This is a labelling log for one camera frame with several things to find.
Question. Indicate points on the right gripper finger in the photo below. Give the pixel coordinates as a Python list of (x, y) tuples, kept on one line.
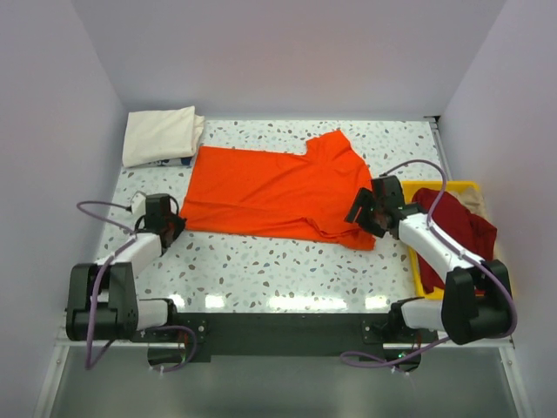
[(361, 210), (372, 227)]

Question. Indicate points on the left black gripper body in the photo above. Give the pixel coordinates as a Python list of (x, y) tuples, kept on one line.
[(175, 223)]

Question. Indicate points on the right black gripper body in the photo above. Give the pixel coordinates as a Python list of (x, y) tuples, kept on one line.
[(377, 208)]

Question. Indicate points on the orange t shirt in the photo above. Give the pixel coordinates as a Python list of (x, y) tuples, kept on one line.
[(280, 195)]

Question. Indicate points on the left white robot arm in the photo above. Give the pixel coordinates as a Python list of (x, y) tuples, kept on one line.
[(103, 303)]

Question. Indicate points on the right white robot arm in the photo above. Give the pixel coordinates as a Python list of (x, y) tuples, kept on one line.
[(477, 301)]

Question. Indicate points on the yellow plastic bin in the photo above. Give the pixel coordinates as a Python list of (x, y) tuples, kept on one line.
[(410, 187)]

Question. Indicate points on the folded white blue-print shirt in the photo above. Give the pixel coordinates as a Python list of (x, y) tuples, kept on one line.
[(185, 161)]

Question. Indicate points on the beige t shirt in bin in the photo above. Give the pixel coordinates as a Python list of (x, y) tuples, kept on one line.
[(472, 200)]

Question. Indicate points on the folded cream t shirt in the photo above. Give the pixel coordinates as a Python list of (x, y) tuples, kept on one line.
[(153, 135)]

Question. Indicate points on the dark red t shirt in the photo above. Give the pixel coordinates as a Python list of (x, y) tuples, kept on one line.
[(473, 232)]

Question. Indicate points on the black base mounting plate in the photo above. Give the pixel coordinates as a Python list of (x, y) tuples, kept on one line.
[(281, 334)]

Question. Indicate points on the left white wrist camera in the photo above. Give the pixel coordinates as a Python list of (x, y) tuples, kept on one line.
[(137, 203)]

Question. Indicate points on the aluminium frame rail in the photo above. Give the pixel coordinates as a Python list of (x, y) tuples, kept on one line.
[(434, 127)]

